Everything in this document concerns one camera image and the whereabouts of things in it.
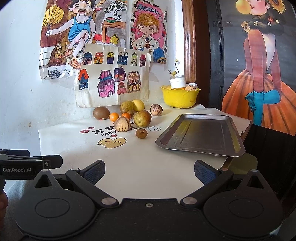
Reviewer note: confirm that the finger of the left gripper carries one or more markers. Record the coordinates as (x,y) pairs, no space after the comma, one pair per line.
(52,161)

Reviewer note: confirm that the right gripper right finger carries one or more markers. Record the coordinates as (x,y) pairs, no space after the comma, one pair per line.
(214,180)

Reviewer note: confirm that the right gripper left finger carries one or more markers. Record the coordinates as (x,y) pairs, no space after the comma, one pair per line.
(84,182)

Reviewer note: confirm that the striped pepino melon front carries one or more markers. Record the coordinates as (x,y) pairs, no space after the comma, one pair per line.
(122,124)

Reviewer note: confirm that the striped pepino melon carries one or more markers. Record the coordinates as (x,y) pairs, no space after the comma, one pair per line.
(122,124)
(156,110)

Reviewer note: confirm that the brown kiwi fruit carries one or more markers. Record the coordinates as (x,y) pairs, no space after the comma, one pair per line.
(101,113)

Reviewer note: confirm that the small orange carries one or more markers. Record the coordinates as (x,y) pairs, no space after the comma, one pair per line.
(113,116)
(126,115)

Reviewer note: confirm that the small brown longan front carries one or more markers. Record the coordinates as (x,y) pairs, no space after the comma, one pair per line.
(141,133)

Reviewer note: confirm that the small brown longan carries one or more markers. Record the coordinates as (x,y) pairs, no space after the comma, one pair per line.
(131,113)
(141,133)

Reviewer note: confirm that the green-brown passion fruit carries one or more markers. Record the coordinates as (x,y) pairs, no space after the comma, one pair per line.
(142,119)

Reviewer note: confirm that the green-yellow round fruit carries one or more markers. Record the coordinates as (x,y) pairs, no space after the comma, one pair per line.
(126,106)

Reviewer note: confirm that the striped pepino melon back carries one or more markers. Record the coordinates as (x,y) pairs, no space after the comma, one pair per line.
(156,110)

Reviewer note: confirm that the yellow lemon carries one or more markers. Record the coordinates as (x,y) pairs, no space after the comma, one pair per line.
(138,105)

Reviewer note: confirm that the person's left hand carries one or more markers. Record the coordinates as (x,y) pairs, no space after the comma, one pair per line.
(3,205)

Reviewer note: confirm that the metal baking tray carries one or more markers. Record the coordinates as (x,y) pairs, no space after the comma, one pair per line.
(203,133)

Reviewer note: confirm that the white printed table cloth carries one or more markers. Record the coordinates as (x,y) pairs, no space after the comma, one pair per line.
(134,167)

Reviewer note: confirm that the small brown longan back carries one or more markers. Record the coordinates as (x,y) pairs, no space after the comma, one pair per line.
(131,113)

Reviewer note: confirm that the yellow plastic bowl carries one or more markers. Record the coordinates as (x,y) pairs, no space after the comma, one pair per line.
(179,97)

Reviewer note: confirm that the striped melon in bowl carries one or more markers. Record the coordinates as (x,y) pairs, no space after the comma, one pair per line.
(190,88)

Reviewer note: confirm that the houses drawing paper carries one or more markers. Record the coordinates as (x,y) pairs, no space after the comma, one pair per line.
(110,75)

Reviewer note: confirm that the white jar with flowers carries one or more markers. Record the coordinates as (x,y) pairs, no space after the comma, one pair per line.
(176,80)

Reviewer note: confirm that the woman orange dress poster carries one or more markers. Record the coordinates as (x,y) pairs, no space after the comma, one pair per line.
(258,93)

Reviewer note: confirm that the boy with fan drawing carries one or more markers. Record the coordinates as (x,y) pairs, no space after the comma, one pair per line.
(69,25)

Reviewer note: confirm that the girl with bear drawing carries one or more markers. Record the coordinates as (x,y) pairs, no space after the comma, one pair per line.
(148,30)

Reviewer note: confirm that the brown wooden door frame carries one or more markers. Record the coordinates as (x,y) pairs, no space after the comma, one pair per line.
(197,47)

